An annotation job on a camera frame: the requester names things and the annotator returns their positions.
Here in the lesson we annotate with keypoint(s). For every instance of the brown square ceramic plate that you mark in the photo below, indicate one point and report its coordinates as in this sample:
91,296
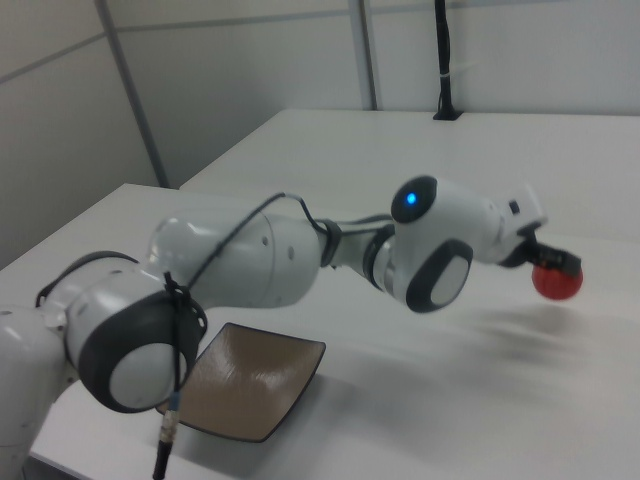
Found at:
250,390

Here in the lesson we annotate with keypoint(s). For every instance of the black camera pole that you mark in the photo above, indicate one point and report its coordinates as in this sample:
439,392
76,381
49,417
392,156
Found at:
443,50

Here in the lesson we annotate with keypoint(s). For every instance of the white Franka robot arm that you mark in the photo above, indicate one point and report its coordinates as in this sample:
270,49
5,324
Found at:
280,260

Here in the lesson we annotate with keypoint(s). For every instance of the red ball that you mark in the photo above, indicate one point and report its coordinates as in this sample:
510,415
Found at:
557,287

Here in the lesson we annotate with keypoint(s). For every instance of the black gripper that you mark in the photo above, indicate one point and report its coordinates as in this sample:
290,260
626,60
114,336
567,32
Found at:
522,252

